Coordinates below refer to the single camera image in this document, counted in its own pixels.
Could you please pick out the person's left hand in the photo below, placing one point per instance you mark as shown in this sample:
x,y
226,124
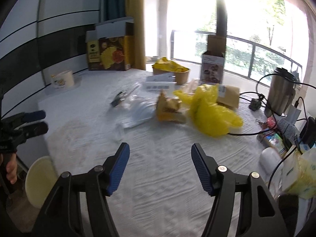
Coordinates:
x,y
12,169

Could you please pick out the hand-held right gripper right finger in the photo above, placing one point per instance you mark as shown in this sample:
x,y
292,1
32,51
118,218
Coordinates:
x,y
201,170

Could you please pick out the clear bubble wrap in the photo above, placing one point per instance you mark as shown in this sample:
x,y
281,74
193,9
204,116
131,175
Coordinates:
x,y
132,95

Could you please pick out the kraft paper envelope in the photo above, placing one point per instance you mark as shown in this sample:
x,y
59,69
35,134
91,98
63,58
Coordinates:
x,y
230,96

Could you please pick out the black device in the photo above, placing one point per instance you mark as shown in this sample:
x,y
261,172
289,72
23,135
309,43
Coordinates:
x,y
309,130

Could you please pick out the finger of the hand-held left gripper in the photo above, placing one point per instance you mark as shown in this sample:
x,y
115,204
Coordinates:
x,y
37,128
34,115

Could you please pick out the clear pack of face masks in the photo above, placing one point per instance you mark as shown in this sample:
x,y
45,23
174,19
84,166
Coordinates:
x,y
140,113

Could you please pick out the small black clip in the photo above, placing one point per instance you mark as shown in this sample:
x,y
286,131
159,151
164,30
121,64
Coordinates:
x,y
117,100

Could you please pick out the cream round waste bin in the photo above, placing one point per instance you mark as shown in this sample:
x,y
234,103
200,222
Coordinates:
x,y
39,180

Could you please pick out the small crumpled yellow bag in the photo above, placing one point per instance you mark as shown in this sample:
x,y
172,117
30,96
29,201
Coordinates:
x,y
167,64

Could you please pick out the white printed paper cup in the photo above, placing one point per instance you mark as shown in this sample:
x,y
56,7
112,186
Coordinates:
x,y
61,79

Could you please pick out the cardboard tray with yellow wrappers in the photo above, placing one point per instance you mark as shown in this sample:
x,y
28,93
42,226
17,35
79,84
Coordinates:
x,y
177,77

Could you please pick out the dark green adapter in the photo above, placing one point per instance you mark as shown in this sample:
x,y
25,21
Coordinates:
x,y
255,104

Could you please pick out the brown yellow cardboard box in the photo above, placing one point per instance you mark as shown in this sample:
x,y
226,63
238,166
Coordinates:
x,y
111,51

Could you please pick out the grey balcony railing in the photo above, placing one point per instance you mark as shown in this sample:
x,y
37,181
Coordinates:
x,y
251,54

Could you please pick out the yellow tissue pack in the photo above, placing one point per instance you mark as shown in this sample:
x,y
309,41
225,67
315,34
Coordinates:
x,y
303,177

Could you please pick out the teal curtain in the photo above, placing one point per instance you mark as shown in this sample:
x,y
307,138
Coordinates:
x,y
113,0

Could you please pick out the large yellow plastic bag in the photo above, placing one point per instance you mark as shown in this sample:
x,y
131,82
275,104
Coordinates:
x,y
209,111

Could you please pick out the colourful small box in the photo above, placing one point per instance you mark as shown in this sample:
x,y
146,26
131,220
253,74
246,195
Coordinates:
x,y
272,140

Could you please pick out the tall narrow cardboard box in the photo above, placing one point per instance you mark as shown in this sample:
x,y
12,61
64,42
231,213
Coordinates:
x,y
213,66

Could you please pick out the stainless steel tumbler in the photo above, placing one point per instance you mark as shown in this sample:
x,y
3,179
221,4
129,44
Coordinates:
x,y
280,91

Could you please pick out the white flat paper box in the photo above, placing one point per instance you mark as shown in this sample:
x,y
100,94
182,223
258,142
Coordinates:
x,y
160,81

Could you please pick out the yellow snack wrapper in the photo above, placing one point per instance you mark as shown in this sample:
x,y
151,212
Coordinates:
x,y
167,108

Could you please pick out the small pink object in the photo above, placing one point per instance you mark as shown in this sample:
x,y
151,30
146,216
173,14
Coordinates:
x,y
270,122

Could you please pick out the yellow curtain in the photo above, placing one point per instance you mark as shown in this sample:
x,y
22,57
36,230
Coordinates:
x,y
137,17

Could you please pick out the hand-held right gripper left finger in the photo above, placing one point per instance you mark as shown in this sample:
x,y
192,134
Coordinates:
x,y
119,170

